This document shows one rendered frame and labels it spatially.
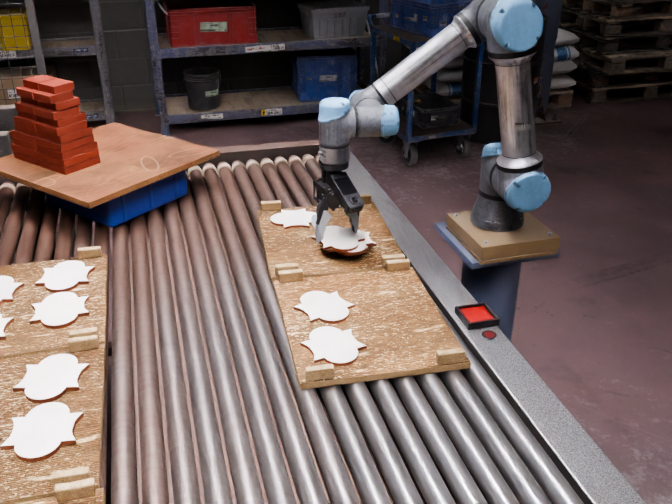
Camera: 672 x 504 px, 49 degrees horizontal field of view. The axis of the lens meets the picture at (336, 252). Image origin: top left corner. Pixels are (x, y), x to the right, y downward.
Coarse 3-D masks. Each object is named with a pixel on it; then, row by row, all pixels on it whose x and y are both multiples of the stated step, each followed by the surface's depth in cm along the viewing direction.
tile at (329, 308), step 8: (304, 296) 169; (312, 296) 169; (320, 296) 169; (328, 296) 169; (336, 296) 169; (304, 304) 166; (312, 304) 166; (320, 304) 166; (328, 304) 166; (336, 304) 166; (344, 304) 166; (352, 304) 166; (304, 312) 163; (312, 312) 162; (320, 312) 162; (328, 312) 162; (336, 312) 162; (344, 312) 162; (312, 320) 160; (320, 320) 161; (328, 320) 160; (336, 320) 160; (344, 320) 161
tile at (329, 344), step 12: (312, 336) 154; (324, 336) 154; (336, 336) 154; (348, 336) 154; (312, 348) 150; (324, 348) 150; (336, 348) 150; (348, 348) 150; (360, 348) 151; (324, 360) 148; (336, 360) 147; (348, 360) 147
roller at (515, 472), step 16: (304, 160) 257; (320, 176) 242; (448, 384) 146; (464, 384) 144; (464, 400) 140; (480, 400) 141; (480, 416) 135; (480, 432) 133; (496, 432) 131; (496, 448) 129; (512, 448) 128; (496, 464) 128; (512, 464) 125; (512, 480) 123; (528, 480) 121; (528, 496) 119; (544, 496) 118
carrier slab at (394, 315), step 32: (288, 288) 174; (320, 288) 174; (352, 288) 174; (384, 288) 174; (416, 288) 174; (288, 320) 161; (352, 320) 161; (384, 320) 161; (416, 320) 161; (384, 352) 150; (416, 352) 150; (320, 384) 142
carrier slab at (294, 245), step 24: (264, 216) 210; (336, 216) 210; (360, 216) 210; (264, 240) 196; (288, 240) 196; (312, 240) 196; (384, 240) 196; (312, 264) 184; (336, 264) 184; (360, 264) 184
